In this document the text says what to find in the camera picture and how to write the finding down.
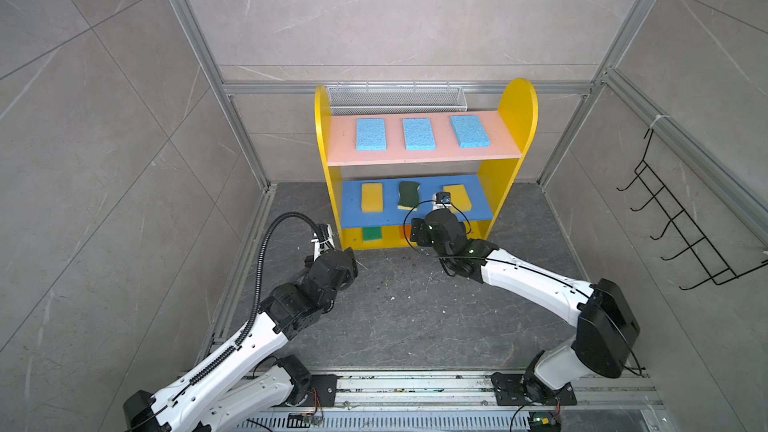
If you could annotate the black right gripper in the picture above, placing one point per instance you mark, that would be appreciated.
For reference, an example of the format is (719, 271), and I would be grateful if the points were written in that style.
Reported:
(422, 229)

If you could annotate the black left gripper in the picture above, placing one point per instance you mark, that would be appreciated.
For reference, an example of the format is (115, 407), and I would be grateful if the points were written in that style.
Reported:
(352, 269)

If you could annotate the yellow sponge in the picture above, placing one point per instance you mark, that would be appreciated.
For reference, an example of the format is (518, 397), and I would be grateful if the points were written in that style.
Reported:
(460, 201)
(371, 201)

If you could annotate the dark green sponge curved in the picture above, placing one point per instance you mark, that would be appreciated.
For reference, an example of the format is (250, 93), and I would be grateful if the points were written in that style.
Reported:
(408, 195)

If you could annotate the blue sponge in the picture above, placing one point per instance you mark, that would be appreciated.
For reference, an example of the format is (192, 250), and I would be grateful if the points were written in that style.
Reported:
(371, 135)
(418, 134)

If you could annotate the orange sponge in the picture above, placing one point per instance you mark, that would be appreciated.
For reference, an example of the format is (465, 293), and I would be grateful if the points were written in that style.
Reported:
(405, 232)

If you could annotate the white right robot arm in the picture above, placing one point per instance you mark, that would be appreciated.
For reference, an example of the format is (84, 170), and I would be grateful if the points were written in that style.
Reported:
(605, 326)

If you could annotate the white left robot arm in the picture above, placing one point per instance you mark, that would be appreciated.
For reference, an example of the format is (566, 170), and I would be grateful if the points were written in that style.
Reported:
(215, 395)

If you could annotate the yellow shelf unit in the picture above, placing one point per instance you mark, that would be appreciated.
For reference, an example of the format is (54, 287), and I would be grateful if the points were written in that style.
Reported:
(487, 173)

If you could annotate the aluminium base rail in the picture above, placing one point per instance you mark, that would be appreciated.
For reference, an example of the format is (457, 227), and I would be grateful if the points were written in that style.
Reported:
(465, 400)

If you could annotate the black wire hook rack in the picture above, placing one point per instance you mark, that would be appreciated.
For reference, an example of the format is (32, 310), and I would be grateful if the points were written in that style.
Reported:
(696, 243)

